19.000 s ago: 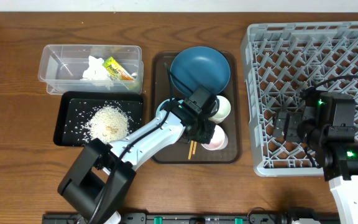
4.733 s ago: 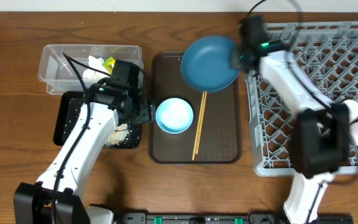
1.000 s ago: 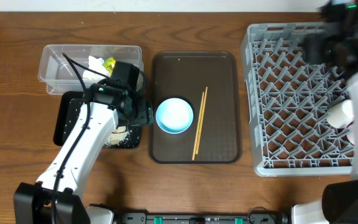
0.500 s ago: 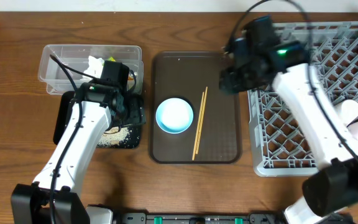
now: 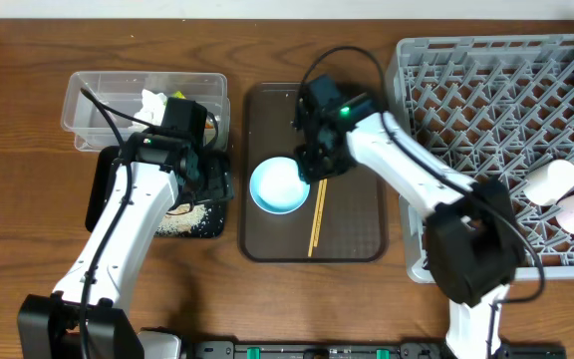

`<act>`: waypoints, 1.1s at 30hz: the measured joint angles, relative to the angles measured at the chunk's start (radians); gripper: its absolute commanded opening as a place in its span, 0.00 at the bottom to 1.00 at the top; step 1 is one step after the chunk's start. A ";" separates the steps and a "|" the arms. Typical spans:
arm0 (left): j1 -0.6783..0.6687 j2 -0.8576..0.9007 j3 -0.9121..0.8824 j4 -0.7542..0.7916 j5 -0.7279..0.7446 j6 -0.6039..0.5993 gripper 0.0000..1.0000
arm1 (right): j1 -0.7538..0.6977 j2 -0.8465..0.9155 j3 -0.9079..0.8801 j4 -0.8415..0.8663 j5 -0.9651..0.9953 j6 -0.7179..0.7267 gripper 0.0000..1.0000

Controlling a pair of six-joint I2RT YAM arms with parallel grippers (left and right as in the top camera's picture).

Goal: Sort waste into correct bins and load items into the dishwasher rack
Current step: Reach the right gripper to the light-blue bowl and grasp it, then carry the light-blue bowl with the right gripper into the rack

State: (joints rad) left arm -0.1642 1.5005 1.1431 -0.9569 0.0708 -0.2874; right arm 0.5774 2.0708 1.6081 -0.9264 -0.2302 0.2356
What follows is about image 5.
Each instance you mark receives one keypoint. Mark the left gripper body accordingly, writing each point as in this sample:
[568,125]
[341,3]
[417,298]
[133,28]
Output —
[214,184]

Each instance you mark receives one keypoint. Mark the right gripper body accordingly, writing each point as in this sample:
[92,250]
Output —
[318,164]

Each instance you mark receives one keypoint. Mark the light blue bowl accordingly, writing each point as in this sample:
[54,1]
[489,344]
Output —
[276,186]

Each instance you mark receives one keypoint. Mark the yellow snack wrapper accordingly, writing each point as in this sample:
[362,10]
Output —
[178,95]

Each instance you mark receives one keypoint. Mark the white tissue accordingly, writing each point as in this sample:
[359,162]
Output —
[153,107]

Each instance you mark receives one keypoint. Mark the white cup green inside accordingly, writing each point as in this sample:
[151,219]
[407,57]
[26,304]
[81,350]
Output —
[547,184]

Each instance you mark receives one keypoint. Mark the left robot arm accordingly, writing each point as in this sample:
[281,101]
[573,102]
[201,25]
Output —
[156,171]

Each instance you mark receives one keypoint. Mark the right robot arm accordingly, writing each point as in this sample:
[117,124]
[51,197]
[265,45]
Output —
[472,245]

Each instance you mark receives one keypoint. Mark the clear plastic waste bin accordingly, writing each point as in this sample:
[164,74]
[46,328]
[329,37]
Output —
[122,91]

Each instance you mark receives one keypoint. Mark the grey dishwasher rack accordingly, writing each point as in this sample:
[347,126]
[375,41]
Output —
[495,107]

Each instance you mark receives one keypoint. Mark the black plastic tray bin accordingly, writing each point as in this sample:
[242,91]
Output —
[101,186]

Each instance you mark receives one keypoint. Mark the wooden chopstick left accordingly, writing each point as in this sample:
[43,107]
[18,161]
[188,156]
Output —
[313,219]

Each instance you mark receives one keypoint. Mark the wooden chopstick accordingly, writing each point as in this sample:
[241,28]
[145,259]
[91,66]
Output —
[313,219]
[319,214]

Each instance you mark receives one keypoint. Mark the brown serving tray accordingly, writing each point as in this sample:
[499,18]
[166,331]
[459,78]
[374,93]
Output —
[354,217]

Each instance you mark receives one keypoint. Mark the wooden chopstick right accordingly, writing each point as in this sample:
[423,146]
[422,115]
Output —
[319,214]

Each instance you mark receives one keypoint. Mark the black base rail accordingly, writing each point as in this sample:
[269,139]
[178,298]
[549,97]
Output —
[230,350]

